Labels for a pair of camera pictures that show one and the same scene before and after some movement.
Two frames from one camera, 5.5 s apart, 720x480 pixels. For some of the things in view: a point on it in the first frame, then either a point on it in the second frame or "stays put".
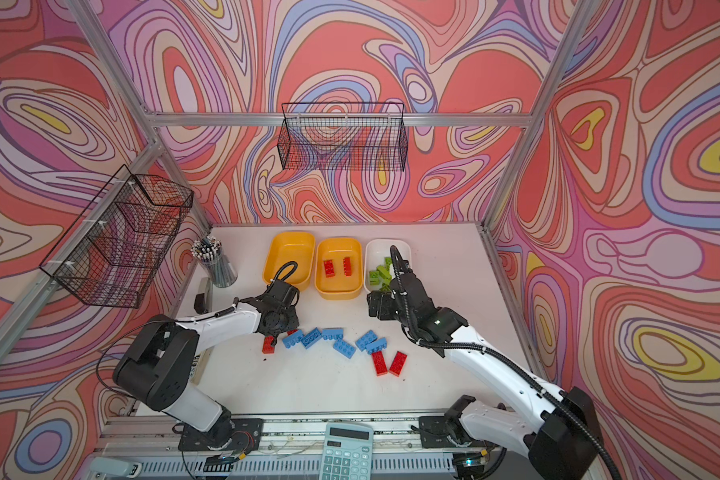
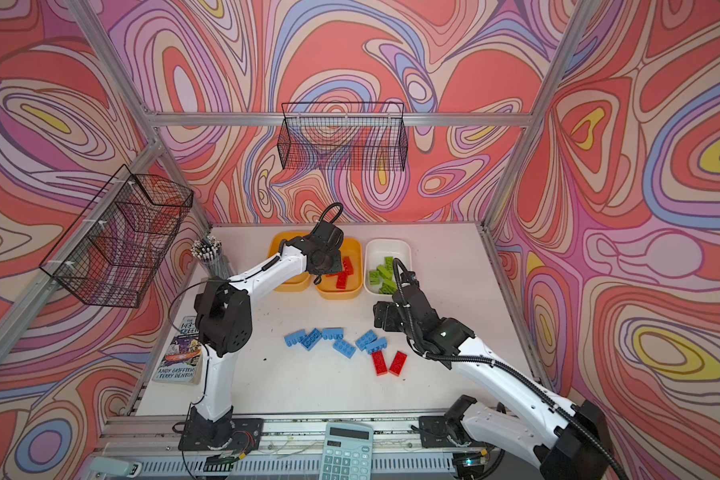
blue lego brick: [311, 337] stays put
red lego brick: [267, 348] to [342, 278]
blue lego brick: [292, 339] stays put
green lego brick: [384, 274] stays put
